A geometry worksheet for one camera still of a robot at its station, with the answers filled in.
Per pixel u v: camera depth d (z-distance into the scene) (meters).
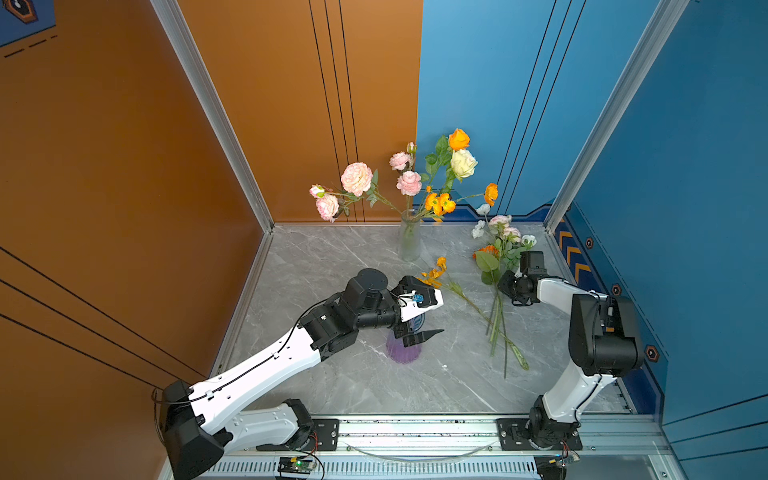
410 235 1.02
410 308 0.54
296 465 0.71
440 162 0.89
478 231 1.15
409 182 0.87
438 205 0.77
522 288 0.76
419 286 0.62
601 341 0.49
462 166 0.74
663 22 0.71
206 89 0.81
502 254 1.08
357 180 0.68
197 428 0.38
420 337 0.57
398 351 0.91
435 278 1.02
